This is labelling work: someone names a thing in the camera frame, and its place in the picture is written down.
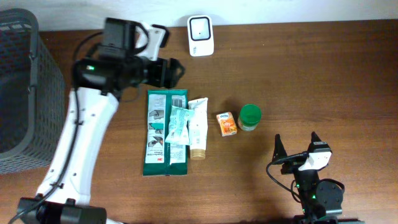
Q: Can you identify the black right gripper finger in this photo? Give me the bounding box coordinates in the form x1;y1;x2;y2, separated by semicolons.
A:
307;131;322;152
272;134;287;162

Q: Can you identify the green lid jar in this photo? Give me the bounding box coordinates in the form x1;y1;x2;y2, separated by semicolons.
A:
238;104;262;131

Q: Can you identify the white tube tan cap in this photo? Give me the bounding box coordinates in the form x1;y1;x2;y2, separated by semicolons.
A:
188;98;208;160

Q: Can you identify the orange tissue pack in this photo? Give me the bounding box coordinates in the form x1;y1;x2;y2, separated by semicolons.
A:
216;112;238;137

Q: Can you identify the teal small sachet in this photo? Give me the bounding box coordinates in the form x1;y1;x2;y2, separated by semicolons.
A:
165;106;194;146

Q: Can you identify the green 3M package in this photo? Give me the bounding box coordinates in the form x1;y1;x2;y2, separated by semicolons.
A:
143;90;187;176

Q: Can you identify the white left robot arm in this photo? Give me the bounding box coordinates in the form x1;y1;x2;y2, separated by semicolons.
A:
10;57;185;223

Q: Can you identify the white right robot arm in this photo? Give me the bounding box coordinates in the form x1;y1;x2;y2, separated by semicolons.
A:
268;132;345;223

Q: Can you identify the white barcode scanner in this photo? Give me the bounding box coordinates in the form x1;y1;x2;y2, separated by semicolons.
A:
187;15;215;57

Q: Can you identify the grey plastic mesh basket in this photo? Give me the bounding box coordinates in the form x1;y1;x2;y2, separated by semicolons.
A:
1;9;65;174

